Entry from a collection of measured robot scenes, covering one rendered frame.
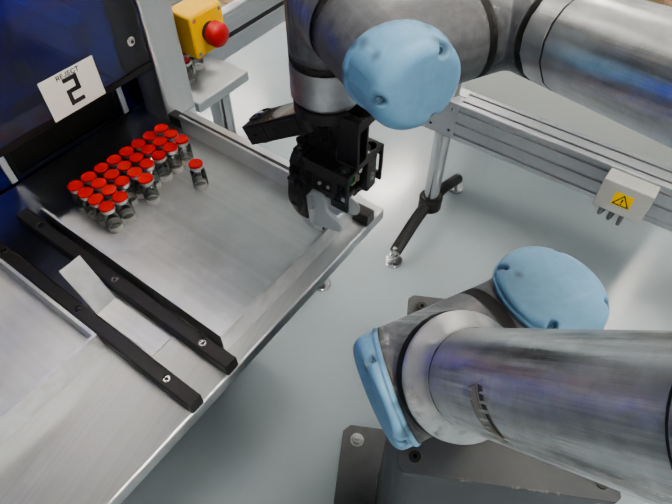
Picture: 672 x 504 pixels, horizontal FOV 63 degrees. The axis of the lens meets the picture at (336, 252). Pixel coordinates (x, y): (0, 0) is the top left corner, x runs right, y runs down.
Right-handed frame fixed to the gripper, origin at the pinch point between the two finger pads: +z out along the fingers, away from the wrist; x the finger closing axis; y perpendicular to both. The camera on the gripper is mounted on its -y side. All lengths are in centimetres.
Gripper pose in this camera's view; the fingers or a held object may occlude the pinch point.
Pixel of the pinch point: (317, 220)
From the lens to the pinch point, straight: 71.7
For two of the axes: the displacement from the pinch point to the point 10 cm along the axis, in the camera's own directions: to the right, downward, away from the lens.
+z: 0.0, 6.4, 7.7
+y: 8.1, 4.5, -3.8
